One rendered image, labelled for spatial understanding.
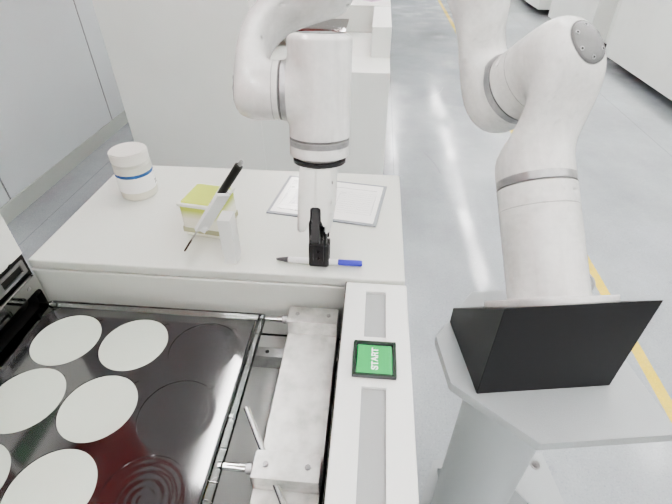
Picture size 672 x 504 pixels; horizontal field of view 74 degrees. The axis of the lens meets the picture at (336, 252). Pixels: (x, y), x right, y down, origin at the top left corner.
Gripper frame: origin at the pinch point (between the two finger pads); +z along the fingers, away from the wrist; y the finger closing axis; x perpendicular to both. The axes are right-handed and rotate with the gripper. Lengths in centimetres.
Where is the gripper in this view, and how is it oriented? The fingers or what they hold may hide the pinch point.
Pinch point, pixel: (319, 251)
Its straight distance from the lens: 71.0
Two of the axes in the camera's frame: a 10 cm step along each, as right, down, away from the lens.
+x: 10.0, 0.6, -0.7
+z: -0.2, 8.8, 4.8
